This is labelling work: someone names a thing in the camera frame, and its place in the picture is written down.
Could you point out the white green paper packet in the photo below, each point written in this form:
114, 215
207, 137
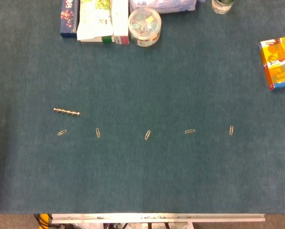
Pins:
94, 19

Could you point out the teal felt table cloth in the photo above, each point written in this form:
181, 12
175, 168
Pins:
142, 167

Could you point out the yellow orange printed carton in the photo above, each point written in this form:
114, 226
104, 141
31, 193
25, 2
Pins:
277, 63

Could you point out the aluminium rail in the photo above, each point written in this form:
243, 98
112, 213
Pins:
156, 217

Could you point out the white box with pink end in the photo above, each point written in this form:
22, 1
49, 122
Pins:
119, 21

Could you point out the white box with green end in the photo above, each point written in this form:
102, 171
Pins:
104, 39

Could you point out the clear tub of binder clips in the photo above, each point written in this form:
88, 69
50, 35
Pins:
145, 26

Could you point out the white blue plastic pack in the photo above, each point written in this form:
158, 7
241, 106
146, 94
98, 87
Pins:
161, 4

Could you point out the water bottle with green label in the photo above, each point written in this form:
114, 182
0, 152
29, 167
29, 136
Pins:
222, 6

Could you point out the silver magnetic bead stick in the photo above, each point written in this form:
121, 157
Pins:
66, 111

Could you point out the gold paper clip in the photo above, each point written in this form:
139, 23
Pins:
98, 132
147, 134
62, 132
231, 130
190, 131

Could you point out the dark blue printed box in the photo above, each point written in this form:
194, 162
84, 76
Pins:
68, 19

